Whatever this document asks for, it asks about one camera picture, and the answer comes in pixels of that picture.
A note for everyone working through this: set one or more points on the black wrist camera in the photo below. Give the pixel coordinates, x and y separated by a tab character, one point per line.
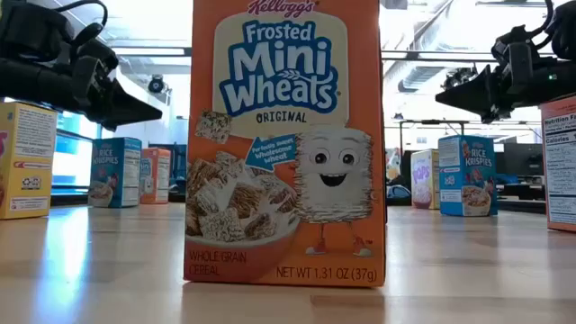
513	47
99	56

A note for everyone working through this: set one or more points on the black ceiling spotlight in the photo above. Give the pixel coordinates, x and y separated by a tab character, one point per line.
156	84
456	77

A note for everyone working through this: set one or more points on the blue Rice Krispies box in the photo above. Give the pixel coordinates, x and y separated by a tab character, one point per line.
112	171
468	175

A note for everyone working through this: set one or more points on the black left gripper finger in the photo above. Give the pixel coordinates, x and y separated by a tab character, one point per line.
130	112

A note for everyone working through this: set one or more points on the black metal gantry frame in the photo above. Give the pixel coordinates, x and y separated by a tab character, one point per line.
432	121

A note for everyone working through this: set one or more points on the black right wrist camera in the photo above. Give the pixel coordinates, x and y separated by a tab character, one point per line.
513	47

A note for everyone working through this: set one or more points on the orange Frosted Mini-Wheats box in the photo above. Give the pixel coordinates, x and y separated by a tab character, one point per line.
155	180
288	180
560	171

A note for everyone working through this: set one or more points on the blue and white object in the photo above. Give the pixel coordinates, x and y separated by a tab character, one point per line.
398	192

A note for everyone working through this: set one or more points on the colourful wall hanging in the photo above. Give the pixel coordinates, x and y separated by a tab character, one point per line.
393	164

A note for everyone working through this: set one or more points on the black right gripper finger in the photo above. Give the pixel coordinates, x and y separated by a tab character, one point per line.
477	94

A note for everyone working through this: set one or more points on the yellow Corn Pops box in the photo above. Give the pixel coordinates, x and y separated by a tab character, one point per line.
423	180
27	157

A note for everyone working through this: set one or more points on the black computer monitor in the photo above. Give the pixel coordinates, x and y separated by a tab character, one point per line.
522	159

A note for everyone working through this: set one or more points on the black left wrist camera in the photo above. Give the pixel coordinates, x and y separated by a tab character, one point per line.
99	56

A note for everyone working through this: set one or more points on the silver ventilation duct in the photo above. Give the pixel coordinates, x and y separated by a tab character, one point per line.
418	76

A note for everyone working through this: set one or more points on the large glass window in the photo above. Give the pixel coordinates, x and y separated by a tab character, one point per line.
72	157

